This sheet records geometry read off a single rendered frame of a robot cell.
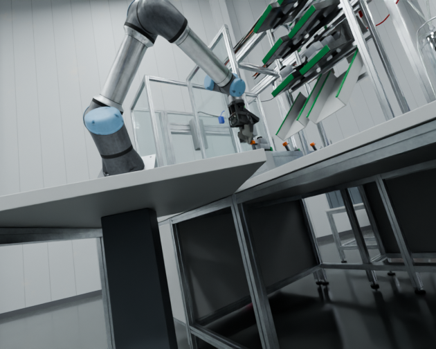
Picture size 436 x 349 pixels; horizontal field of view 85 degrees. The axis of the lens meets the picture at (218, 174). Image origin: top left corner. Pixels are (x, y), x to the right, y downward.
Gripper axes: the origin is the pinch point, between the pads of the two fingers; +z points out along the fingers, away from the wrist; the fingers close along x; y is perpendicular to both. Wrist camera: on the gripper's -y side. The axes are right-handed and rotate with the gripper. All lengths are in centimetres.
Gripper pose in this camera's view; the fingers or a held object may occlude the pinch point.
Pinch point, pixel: (250, 141)
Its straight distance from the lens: 117.1
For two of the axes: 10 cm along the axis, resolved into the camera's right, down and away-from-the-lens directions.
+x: 5.2, -2.8, -8.0
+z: 2.1, 9.6, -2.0
